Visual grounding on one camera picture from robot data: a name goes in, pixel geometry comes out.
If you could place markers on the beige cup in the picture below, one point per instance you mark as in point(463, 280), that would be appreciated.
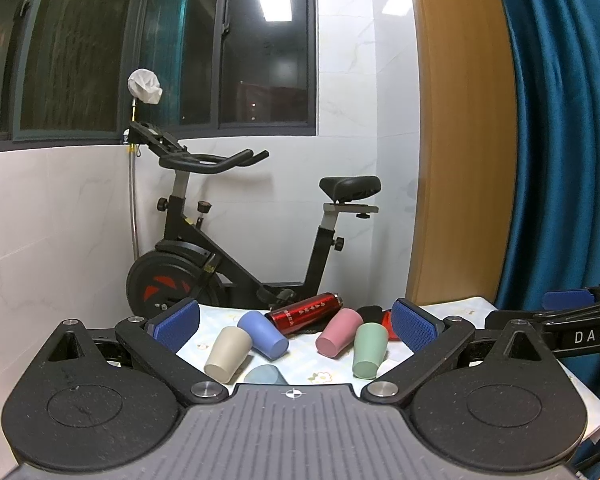
point(228, 352)

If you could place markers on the green cup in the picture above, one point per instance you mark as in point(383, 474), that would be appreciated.
point(370, 346)

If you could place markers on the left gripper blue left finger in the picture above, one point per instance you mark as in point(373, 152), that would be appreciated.
point(152, 344)

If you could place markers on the white cloth on pipe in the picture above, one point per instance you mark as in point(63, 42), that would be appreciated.
point(144, 85)

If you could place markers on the translucent teal cup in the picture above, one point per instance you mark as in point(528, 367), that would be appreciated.
point(266, 374)

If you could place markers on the pink cup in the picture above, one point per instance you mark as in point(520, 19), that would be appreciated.
point(338, 333)

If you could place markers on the red plastic cup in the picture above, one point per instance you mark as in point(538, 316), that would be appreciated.
point(386, 321)

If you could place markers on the dark framed window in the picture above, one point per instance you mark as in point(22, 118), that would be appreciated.
point(226, 68)

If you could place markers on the red metal thermos bottle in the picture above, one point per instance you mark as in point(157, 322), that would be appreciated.
point(308, 315)

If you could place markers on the black exercise bike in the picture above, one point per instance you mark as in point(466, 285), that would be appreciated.
point(187, 263)

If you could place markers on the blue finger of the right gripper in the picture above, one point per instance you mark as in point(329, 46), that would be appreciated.
point(567, 299)

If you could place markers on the wooden door panel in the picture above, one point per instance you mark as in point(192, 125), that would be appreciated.
point(468, 150)

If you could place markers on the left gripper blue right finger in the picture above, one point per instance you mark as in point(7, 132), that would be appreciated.
point(436, 345)

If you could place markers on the blue cup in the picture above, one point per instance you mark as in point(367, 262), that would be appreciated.
point(266, 338)

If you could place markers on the floral checked tablecloth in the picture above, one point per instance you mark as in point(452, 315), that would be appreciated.
point(303, 365)

